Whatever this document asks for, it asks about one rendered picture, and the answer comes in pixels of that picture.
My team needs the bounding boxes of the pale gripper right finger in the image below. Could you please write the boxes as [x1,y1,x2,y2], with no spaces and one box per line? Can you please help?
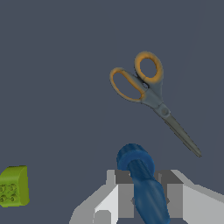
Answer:
[154,169,224,224]

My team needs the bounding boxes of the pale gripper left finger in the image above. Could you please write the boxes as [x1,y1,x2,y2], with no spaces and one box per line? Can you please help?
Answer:
[69,169,135,224]

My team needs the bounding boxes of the green studded toy brick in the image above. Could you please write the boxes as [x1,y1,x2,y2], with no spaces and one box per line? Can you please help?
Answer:
[0,164,31,208]

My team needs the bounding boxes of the blue plastic tool handle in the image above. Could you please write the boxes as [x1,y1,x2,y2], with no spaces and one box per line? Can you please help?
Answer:
[116,143,172,224]

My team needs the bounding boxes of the orange grey handled scissors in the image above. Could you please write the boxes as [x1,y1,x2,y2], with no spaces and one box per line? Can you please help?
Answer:
[108,51,203,158]

